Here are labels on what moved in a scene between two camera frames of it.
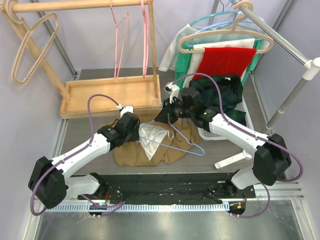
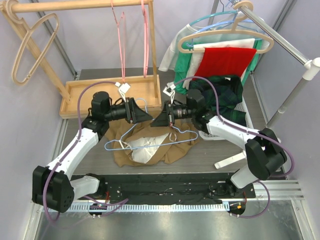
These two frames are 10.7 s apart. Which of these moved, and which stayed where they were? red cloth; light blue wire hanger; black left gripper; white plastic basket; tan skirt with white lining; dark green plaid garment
Moved: black left gripper; light blue wire hanger
Stayed: white plastic basket; dark green plaid garment; red cloth; tan skirt with white lining
